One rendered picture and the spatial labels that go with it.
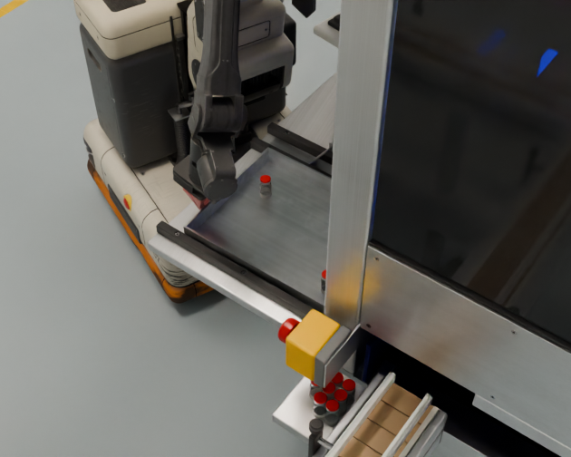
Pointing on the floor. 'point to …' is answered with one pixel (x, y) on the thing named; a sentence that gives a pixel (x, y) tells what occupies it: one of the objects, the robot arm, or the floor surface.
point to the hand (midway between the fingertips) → (202, 205)
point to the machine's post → (356, 157)
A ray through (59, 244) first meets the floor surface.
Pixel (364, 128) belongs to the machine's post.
